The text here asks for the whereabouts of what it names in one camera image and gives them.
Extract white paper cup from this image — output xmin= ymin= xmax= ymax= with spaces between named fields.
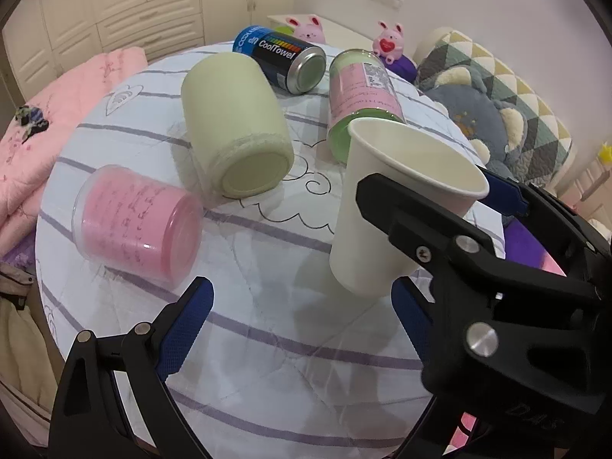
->
xmin=330 ymin=118 xmax=490 ymax=298

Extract pale green fuzzy cup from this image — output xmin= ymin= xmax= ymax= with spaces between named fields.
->
xmin=181 ymin=52 xmax=295 ymax=199

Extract grey bear plush pillow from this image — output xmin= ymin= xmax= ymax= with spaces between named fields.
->
xmin=419 ymin=65 xmax=527 ymax=180

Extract patchwork triangle quilt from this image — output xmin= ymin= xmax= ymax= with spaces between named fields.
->
xmin=413 ymin=27 xmax=577 ymax=193

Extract beige bag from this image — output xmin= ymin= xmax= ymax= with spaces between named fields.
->
xmin=1 ymin=263 xmax=58 ymax=448

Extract purple cushion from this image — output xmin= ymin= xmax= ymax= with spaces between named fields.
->
xmin=382 ymin=55 xmax=417 ymax=84

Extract pink green clear jar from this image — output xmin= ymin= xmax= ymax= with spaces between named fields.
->
xmin=327 ymin=49 xmax=405 ymax=164

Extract pink bunny plush with heart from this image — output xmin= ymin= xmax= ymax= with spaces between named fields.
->
xmin=373 ymin=21 xmax=405 ymax=65

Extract small pink clear jar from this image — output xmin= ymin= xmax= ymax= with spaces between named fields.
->
xmin=72 ymin=165 xmax=203 ymax=287

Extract blue black CoolTowel can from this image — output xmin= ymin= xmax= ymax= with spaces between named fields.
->
xmin=232 ymin=25 xmax=327 ymax=95

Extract white striped tablecloth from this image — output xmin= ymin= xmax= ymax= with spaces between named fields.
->
xmin=35 ymin=42 xmax=430 ymax=458

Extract pink bunny plush left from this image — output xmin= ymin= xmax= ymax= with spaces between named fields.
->
xmin=285 ymin=15 xmax=326 ymax=44

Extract pink quilt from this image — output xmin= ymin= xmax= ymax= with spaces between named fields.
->
xmin=1 ymin=47 xmax=147 ymax=255

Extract cream wardrobe cabinets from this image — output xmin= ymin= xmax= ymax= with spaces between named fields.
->
xmin=1 ymin=0 xmax=295 ymax=101

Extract dark keychain clump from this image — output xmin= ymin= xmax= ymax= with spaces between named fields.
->
xmin=15 ymin=105 xmax=50 ymax=143

